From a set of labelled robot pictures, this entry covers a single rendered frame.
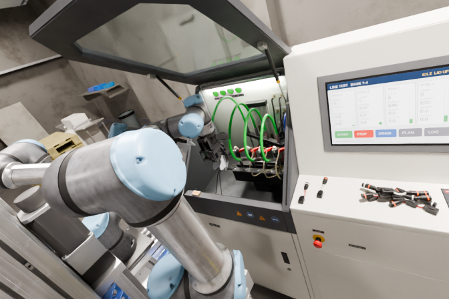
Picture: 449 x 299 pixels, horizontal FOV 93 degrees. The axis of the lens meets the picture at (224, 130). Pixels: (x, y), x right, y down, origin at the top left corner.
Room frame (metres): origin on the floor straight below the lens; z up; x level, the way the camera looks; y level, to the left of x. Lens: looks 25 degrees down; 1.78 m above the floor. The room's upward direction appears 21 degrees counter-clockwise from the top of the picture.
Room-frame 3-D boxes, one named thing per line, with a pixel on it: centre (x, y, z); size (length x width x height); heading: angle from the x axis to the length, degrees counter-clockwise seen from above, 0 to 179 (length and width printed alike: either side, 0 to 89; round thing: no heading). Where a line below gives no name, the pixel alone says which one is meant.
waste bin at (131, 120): (5.81, 2.32, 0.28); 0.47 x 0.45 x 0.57; 46
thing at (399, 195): (0.54, -0.52, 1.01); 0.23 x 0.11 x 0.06; 53
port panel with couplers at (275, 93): (1.17, -0.38, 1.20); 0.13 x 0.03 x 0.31; 53
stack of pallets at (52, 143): (3.86, 3.18, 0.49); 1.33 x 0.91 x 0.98; 46
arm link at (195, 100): (0.78, 0.07, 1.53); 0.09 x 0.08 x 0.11; 168
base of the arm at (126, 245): (0.74, 0.64, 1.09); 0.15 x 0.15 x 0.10
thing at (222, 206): (0.91, 0.12, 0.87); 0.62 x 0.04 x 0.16; 53
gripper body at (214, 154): (0.78, 0.07, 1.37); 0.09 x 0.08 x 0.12; 143
